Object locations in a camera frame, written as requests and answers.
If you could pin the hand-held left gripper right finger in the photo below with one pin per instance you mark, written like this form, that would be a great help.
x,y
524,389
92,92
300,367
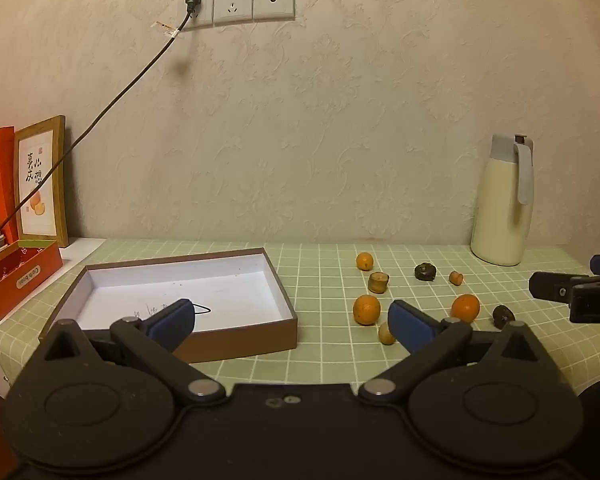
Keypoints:
x,y
410,325

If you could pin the cream thermos jug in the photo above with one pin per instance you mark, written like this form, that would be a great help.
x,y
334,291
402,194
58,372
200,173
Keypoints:
x,y
497,210

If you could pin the open red cardboard box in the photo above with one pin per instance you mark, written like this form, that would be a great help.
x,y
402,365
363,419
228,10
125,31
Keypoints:
x,y
25,280

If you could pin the small orange fruit piece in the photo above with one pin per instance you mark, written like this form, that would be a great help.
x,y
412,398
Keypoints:
x,y
455,277

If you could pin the shallow brown cardboard box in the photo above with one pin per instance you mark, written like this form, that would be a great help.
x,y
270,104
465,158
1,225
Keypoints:
x,y
180,285

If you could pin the small orange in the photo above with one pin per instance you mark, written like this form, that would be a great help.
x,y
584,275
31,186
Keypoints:
x,y
364,261

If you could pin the green checked tablecloth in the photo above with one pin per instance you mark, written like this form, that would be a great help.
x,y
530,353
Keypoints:
x,y
320,280

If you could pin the white wall socket panel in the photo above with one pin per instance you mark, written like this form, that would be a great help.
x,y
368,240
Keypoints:
x,y
235,6

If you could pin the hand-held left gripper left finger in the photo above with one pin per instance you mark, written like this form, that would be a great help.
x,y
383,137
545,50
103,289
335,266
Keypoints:
x,y
172,322

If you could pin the wooden framed picture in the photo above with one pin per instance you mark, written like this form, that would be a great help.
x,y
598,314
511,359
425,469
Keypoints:
x,y
40,180

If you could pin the carrot top stump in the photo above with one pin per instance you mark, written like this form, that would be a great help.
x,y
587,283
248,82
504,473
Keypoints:
x,y
378,283

